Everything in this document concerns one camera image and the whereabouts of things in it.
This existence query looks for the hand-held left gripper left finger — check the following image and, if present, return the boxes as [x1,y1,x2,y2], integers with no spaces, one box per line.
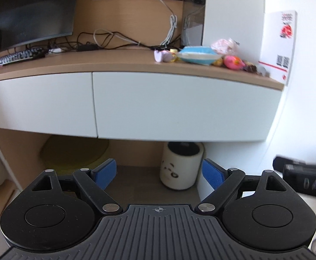
[24,158,121,217]

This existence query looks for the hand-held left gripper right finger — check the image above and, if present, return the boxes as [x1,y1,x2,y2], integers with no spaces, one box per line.
[194,158,296,217]

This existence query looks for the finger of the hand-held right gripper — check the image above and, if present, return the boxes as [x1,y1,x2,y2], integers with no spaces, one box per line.
[273,156,307,170]

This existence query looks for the wide white drawer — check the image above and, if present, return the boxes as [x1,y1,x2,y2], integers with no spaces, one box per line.
[92,71,283,143]

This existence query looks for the pink green plush toy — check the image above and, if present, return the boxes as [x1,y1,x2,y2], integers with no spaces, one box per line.
[223,55,246,71]

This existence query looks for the blue white tissue packet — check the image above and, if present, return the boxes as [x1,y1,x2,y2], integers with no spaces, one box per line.
[178,45,223,66]

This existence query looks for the purple toy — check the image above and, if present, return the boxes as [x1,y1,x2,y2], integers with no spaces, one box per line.
[154,49,176,63]

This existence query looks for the pink plastic bag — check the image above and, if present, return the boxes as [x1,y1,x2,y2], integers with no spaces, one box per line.
[211,38,240,57]

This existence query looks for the white panda trash bin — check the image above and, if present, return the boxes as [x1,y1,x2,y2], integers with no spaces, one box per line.
[159,141,204,190]

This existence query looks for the green wooden stool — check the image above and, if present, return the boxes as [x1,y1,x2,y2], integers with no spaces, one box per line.
[40,135,110,168]

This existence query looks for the narrow white drawer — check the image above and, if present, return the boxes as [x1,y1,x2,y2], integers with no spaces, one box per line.
[0,72,98,138]

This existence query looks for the white box red print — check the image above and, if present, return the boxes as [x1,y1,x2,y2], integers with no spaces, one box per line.
[257,10,297,86]

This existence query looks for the black keyboard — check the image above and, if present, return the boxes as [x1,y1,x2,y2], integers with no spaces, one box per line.
[0,47,46,66]

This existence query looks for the white computer case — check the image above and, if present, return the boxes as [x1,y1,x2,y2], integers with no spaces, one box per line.
[181,0,265,63]

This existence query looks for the black computer monitor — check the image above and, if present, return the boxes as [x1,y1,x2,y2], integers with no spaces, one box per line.
[0,0,82,56]

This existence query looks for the black cables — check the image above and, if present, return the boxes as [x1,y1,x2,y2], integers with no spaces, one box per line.
[48,31,183,53]

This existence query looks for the white plug cable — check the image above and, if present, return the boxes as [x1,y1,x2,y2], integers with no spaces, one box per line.
[153,0,178,48]

